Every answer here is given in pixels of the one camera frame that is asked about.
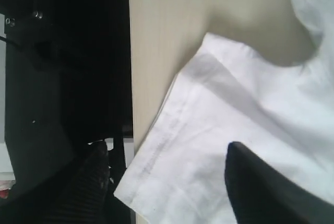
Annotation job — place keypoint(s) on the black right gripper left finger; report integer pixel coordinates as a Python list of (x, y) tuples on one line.
[(74, 195)]

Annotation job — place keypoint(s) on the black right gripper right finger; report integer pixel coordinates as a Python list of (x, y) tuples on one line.
[(260, 194)]

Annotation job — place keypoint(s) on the black table frame structure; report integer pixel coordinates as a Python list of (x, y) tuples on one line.
[(68, 81)]

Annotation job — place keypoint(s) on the white t-shirt red lettering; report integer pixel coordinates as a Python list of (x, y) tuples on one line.
[(207, 73)]

